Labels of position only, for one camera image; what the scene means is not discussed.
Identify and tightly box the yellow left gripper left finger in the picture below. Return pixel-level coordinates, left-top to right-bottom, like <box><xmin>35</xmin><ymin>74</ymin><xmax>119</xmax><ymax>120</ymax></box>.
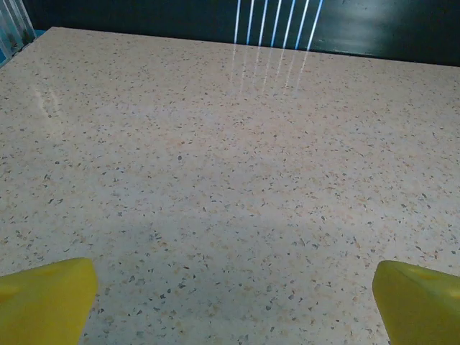
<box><xmin>0</xmin><ymin>257</ymin><xmax>99</xmax><ymax>345</ymax></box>

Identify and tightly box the aluminium frame post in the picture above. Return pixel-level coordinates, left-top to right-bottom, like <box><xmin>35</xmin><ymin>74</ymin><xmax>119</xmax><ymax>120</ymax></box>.
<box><xmin>0</xmin><ymin>0</ymin><xmax>37</xmax><ymax>64</ymax></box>

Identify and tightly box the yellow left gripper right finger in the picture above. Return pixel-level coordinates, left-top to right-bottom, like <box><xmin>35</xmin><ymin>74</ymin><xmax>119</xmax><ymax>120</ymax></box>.
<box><xmin>372</xmin><ymin>260</ymin><xmax>460</xmax><ymax>345</ymax></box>

